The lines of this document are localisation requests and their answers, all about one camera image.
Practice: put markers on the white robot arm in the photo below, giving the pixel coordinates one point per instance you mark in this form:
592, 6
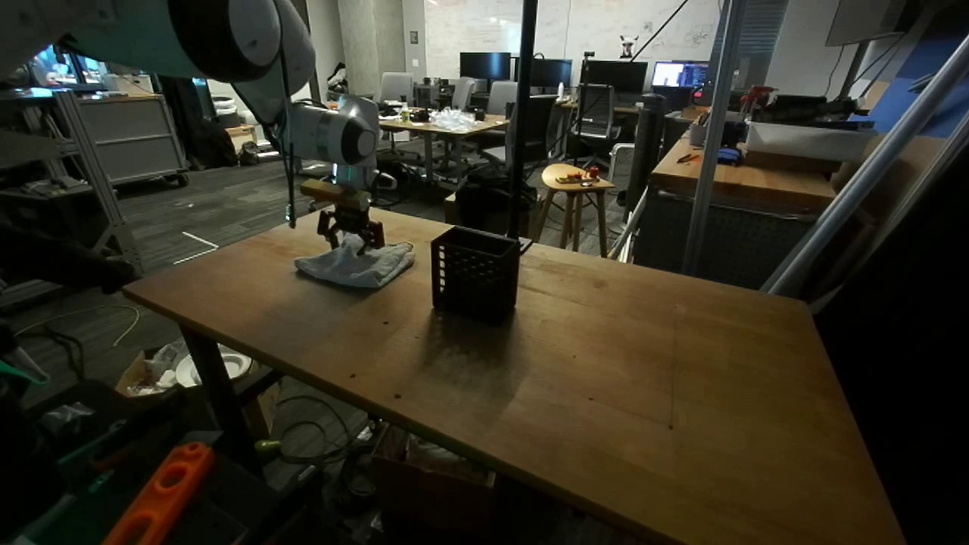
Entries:
258, 48

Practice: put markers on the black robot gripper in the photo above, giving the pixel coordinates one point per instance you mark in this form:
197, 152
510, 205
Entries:
342, 210

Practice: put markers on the wooden top drawer cabinet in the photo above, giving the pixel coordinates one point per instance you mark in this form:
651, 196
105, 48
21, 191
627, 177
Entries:
754, 216

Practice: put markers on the black vertical pole stand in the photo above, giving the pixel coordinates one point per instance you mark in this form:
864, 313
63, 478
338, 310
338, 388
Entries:
521, 109

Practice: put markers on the round wooden stool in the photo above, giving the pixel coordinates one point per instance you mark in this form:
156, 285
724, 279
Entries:
573, 191

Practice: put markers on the silver diagonal metal pole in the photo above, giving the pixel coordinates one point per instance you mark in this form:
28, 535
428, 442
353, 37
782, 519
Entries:
793, 271

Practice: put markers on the grey metal shelf cart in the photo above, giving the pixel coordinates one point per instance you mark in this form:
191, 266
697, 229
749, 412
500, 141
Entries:
63, 165

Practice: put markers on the light grey cloth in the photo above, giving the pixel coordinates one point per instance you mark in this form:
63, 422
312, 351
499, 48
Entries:
363, 271

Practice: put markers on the orange plastic tool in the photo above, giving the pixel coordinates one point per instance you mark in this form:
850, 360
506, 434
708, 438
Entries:
165, 497

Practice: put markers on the black plastic crate box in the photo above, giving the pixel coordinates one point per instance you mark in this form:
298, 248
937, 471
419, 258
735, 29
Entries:
475, 273

